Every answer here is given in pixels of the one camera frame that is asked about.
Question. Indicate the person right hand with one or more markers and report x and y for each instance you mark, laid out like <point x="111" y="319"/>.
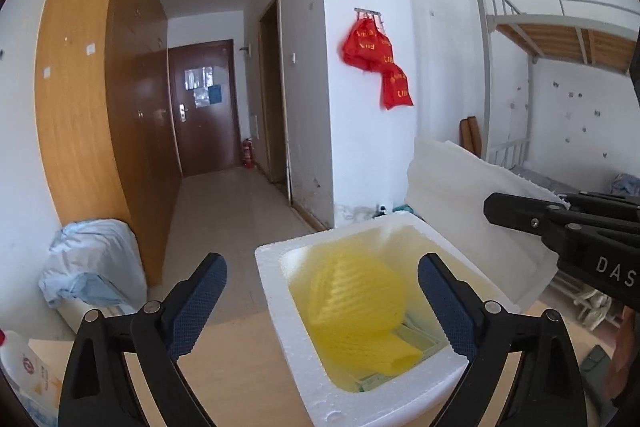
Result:
<point x="623" y="370"/>

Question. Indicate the side room door frame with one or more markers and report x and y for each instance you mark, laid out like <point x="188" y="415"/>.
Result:
<point x="272" y="88"/>

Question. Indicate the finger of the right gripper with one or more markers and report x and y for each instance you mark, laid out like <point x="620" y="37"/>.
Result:
<point x="584" y="199"/>
<point x="560" y="224"/>

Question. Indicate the dark brown entrance door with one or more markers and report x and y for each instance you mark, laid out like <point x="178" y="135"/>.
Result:
<point x="203" y="98"/>

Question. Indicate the green tissue packet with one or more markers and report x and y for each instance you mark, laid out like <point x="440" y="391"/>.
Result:
<point x="385" y="356"/>

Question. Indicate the white lotion pump bottle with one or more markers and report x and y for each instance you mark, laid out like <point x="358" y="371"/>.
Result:
<point x="29" y="372"/>

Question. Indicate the red hanging bags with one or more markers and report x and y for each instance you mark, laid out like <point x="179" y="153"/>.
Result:
<point x="367" y="48"/>

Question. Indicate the wooden wardrobe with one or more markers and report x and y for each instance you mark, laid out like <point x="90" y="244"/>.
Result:
<point x="104" y="120"/>

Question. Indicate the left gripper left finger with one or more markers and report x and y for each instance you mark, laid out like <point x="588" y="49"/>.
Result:
<point x="98" y="389"/>

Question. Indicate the metal bunk bed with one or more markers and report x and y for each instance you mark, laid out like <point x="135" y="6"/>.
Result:
<point x="560" y="106"/>

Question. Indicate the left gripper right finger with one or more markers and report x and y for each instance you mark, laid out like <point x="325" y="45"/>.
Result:
<point x="546" y="389"/>

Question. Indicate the white styrofoam box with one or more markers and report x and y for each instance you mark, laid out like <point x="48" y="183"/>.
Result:
<point x="328" y="391"/>

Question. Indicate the red fire extinguisher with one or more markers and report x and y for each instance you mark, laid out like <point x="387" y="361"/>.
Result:
<point x="248" y="154"/>

